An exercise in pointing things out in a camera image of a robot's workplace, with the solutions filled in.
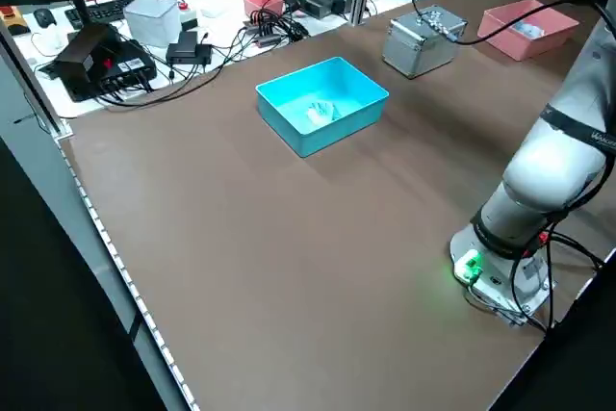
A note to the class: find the used blue mask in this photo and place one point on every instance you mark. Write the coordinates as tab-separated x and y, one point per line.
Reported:
320	112

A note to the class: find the new mask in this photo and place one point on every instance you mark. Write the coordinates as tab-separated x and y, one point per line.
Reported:
529	31

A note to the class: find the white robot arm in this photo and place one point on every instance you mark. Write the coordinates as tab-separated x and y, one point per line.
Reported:
544	180

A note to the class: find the blue plastic box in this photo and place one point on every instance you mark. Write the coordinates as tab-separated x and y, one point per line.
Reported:
332	134

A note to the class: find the small pink box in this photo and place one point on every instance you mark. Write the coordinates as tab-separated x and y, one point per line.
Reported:
262	4

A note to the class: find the white translucent box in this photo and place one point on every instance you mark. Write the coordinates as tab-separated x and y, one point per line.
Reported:
151	21

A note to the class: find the pink plastic box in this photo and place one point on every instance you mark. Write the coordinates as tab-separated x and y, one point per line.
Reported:
524	47

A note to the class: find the black angled box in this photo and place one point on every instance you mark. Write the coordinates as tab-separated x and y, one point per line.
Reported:
84	47

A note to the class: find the silver aluminium case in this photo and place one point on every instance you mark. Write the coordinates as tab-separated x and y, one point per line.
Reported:
414	50

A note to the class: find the black flat adapter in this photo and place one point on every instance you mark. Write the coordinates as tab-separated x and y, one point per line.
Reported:
187	50

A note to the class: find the black keyboard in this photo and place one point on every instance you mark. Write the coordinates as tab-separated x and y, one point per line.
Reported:
103	9

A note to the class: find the black computer mouse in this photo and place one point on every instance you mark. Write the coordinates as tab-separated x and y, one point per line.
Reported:
44	17

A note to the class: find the yellow emergency stop button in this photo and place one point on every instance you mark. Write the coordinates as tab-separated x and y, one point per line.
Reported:
12	21

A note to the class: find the aluminium table edge rail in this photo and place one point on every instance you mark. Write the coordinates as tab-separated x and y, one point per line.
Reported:
127	276

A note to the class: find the black network switch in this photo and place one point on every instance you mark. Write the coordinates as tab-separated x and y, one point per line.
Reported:
127	67

